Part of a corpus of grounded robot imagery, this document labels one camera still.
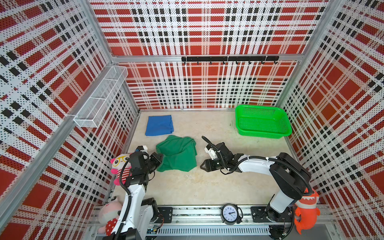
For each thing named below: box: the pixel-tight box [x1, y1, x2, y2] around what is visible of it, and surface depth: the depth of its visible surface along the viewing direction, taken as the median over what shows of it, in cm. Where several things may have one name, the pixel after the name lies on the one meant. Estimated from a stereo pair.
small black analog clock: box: [219, 203, 243, 226], surface depth 73 cm
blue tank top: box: [145, 114, 174, 136], surface depth 113 cm
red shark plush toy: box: [294, 188, 321, 235], surface depth 72 cm
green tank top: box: [156, 135, 197, 172], surface depth 91 cm
